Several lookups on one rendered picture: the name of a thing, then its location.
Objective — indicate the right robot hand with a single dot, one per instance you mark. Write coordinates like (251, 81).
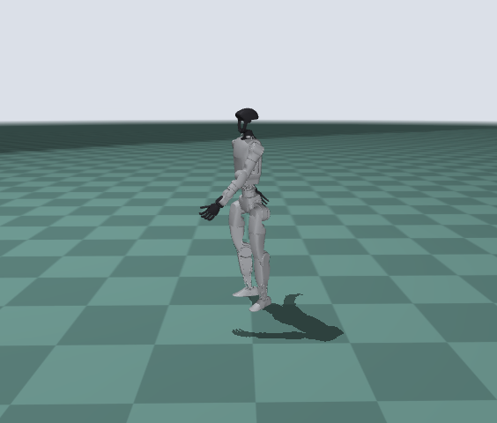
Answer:
(258, 192)

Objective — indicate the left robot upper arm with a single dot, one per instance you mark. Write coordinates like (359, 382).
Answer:
(255, 151)

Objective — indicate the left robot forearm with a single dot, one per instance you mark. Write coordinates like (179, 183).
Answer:
(232, 188)

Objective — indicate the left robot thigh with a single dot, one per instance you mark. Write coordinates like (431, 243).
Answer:
(256, 230)

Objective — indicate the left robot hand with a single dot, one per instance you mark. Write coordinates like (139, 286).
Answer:
(212, 209)

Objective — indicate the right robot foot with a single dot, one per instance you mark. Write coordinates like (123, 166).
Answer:
(243, 292)

